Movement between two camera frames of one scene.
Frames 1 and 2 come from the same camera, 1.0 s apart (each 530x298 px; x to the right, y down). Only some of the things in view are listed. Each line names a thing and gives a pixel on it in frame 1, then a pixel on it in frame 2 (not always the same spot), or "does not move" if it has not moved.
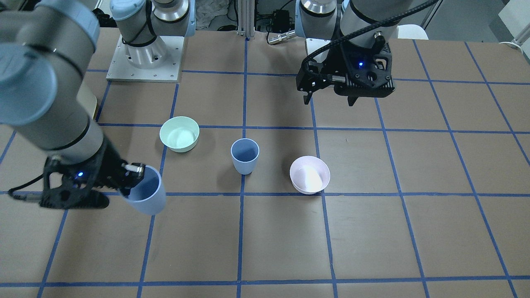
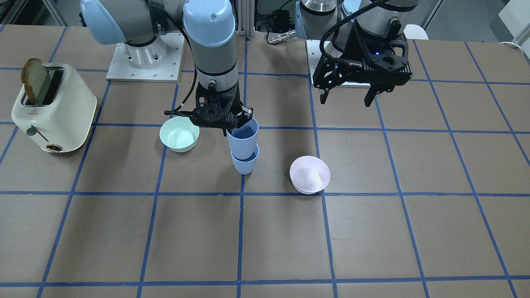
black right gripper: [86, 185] -> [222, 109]
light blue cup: [148, 197] -> [243, 140]
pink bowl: [309, 174] does not move
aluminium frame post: [246, 18] does not move
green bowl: [180, 133] does not move
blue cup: [244, 153] does not move
